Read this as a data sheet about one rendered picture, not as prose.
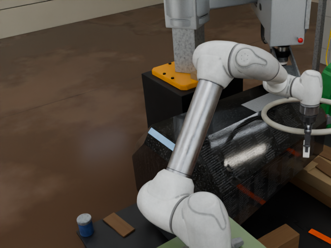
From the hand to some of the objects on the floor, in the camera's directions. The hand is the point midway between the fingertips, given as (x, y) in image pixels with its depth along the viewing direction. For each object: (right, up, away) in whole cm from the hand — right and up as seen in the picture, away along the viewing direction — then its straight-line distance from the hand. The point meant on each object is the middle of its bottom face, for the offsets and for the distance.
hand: (306, 149), depth 208 cm
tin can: (-127, -63, +79) cm, 162 cm away
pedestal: (-45, -10, +162) cm, 169 cm away
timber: (-3, -68, +49) cm, 84 cm away
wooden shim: (-105, -59, +82) cm, 146 cm away
